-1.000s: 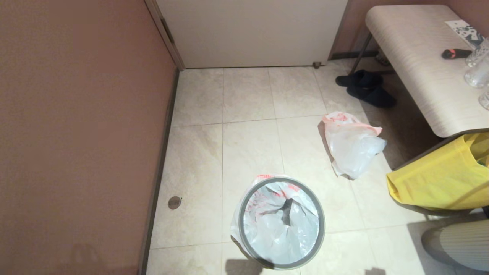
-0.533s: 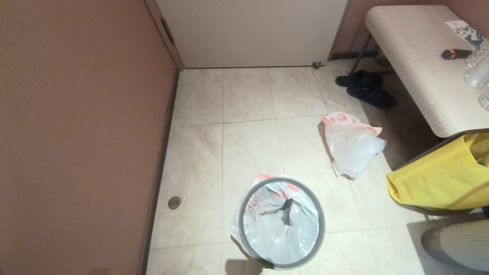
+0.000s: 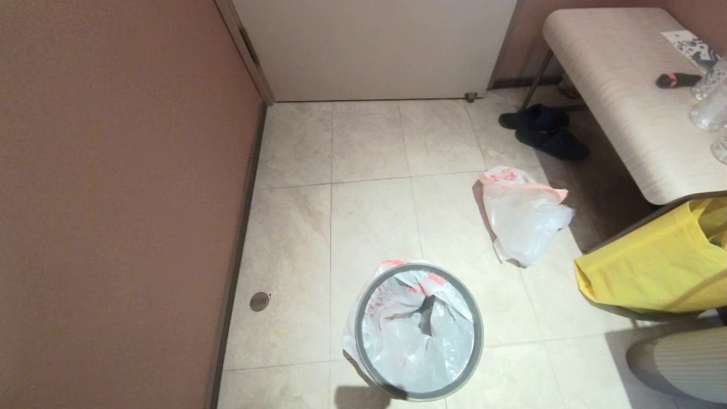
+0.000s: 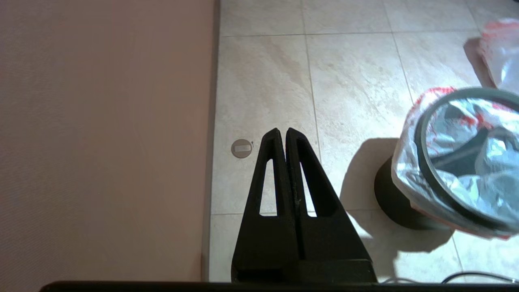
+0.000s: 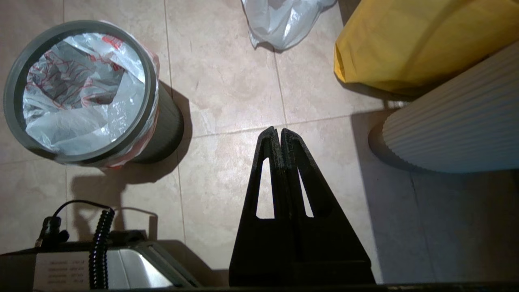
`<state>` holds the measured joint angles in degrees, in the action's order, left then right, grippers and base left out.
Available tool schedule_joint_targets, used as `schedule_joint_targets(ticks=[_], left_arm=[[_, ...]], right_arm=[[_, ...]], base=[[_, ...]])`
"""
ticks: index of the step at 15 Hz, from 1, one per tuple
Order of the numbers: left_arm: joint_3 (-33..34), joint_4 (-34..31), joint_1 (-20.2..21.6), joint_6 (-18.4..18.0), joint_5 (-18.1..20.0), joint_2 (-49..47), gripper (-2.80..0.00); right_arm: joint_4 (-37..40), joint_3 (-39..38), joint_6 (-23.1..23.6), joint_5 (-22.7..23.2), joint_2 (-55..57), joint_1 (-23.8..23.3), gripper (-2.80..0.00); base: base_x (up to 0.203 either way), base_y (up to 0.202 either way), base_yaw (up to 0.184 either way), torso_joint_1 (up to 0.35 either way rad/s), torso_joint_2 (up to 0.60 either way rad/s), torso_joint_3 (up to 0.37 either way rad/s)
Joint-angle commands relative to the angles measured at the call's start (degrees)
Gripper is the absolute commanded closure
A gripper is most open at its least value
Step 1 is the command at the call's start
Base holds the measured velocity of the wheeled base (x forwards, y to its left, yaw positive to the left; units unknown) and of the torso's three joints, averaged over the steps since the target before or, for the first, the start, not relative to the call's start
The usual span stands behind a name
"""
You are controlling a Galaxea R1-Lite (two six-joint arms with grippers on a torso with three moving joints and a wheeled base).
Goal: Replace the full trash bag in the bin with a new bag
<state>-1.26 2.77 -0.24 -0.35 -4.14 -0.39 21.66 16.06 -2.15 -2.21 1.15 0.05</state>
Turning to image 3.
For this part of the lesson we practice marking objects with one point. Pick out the round metal floor drain cover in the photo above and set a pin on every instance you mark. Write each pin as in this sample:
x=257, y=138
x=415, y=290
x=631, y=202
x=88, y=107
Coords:
x=259, y=301

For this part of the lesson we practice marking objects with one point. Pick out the black-and-white printed paper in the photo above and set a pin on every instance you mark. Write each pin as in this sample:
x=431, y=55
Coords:
x=693, y=50

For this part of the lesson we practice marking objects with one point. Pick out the white door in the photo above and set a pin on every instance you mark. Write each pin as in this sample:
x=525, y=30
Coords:
x=369, y=45

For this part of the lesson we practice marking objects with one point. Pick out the beige wood-grain table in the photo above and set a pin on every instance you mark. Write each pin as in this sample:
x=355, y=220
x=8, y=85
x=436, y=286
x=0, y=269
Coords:
x=625, y=85

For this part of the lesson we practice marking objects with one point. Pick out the yellow fabric bag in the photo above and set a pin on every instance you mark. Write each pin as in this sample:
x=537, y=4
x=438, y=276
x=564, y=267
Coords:
x=647, y=267

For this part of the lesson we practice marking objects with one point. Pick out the beige ribbed round stool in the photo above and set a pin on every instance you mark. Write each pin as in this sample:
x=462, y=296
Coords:
x=687, y=363

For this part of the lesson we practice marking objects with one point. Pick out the dark blue slipper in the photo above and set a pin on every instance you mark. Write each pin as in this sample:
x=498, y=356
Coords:
x=554, y=145
x=539, y=118

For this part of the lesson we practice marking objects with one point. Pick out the light striped shoe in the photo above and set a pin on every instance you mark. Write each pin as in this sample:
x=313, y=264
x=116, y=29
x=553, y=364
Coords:
x=569, y=88

